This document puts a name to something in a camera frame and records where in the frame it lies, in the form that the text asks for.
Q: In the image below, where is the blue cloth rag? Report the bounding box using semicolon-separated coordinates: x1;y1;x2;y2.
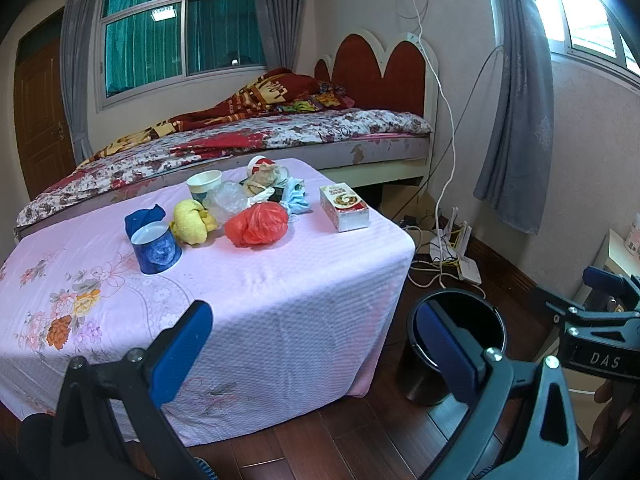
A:
125;205;166;240

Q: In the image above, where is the red white food box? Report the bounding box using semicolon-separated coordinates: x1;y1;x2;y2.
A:
319;183;370;232

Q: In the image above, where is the yellow cloth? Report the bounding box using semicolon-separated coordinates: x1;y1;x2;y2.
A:
169;200;218;246

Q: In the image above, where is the red plastic bag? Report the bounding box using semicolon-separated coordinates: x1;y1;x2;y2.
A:
224;202;288;247

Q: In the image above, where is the clear plastic bag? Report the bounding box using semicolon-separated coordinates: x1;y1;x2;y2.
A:
204;181;248;226

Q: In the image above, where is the blue white paper cup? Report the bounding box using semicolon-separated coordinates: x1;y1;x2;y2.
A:
186;170;222;204

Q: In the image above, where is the light blue face mask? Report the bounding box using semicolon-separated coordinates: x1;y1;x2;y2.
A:
280;177;311;216

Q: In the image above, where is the white tissue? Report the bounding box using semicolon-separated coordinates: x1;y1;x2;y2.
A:
247;186;276;207

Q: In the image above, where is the beige cloth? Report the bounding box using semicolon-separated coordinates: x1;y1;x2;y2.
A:
243;164;283;195

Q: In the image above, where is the red paper cup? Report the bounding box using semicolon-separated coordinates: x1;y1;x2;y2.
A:
246;155;276;177

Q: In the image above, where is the green white carton box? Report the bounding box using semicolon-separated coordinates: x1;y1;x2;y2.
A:
268;185;284;203

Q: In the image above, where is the black trash bin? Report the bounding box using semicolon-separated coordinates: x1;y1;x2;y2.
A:
396;289;506;405

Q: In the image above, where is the person's right hand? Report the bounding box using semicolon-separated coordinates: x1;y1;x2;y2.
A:
587;380;634;455

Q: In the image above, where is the white side cabinet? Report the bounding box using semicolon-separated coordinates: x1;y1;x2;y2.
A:
573;229;639;312

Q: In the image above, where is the white flat router box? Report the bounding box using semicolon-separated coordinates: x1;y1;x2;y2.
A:
458;257;482;286

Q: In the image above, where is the grey curtain right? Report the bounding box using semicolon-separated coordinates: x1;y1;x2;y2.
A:
474;0;554;235

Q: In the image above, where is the grey curtain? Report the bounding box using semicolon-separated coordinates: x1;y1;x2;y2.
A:
60;0;98;165
255;0;310;70
474;0;554;235

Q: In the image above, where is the white wifi router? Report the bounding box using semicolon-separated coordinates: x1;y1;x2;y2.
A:
427;207;472;263

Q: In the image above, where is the pink floral tablecloth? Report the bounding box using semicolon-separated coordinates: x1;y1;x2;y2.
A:
1;158;414;445

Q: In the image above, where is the bed with floral sheet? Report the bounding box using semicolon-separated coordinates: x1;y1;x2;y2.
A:
14;108;434;238

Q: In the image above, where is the brown wooden door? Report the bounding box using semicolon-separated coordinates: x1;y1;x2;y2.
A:
13;11;76;198

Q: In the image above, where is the red heart headboard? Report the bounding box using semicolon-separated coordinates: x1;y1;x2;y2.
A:
314;29;438;125

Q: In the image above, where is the red patterned blanket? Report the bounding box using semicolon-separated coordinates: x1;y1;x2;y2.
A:
79;67;355;167

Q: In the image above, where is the window with teal curtain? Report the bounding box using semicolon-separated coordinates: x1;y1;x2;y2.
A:
98;0;266;106

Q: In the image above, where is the grey curtain centre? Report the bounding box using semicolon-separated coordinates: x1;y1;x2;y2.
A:
255;0;310;70

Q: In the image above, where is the grey curtain left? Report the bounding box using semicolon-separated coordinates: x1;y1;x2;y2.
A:
60;0;98;165

